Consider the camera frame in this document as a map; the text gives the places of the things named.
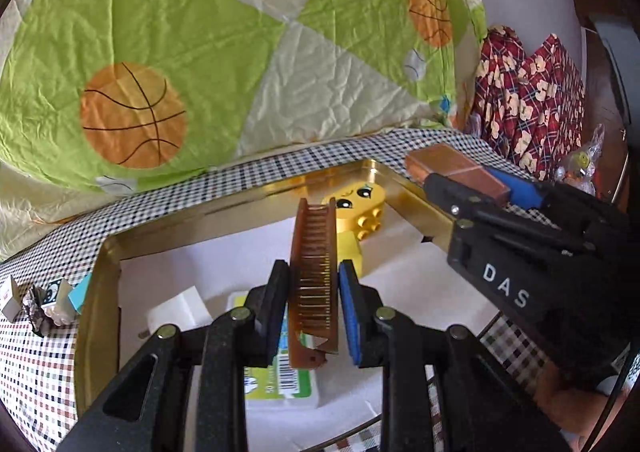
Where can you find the person's right forearm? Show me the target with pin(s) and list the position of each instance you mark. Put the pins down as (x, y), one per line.
(560, 397)

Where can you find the clear plastic bag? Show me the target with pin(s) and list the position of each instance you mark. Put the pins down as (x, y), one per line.
(582, 159)

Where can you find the clear box with green label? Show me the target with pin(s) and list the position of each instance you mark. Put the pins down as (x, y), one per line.
(285, 382)

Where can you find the yellow smiley toy brick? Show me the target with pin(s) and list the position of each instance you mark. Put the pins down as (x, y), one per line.
(360, 217)

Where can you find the brown wooden cabinet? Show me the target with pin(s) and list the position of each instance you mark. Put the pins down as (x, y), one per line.
(597, 97)

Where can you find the black and white toy brick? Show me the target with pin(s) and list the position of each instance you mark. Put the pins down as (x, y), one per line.
(55, 304)

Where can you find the teal toy brick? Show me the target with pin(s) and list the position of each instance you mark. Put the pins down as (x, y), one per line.
(80, 294)

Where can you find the red bear printed cloth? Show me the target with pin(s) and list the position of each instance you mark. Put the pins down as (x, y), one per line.
(525, 97)

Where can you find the brown rubber-banded block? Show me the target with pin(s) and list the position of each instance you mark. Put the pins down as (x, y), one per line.
(450, 162)

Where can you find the basketball printed blanket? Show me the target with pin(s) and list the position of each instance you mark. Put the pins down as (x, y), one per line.
(200, 32)

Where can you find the black and grey speckled object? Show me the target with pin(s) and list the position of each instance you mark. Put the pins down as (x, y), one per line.
(35, 314)

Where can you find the brown comb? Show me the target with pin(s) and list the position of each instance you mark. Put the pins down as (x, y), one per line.
(312, 257)

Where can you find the white paper lining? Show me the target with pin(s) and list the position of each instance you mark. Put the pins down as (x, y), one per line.
(430, 292)

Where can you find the white rectangular block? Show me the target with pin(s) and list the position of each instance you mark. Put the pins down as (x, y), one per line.
(175, 309)

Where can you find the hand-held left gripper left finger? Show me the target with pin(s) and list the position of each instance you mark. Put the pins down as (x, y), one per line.
(277, 312)

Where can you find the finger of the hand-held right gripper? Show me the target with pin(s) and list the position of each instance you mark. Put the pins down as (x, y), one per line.
(522, 192)
(450, 197)

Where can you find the small white box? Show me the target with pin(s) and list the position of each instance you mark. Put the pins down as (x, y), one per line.
(9, 302)

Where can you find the golden tin box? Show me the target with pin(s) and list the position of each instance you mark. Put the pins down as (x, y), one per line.
(395, 197)

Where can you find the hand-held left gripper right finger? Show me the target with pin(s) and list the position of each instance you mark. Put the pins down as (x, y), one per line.
(352, 317)

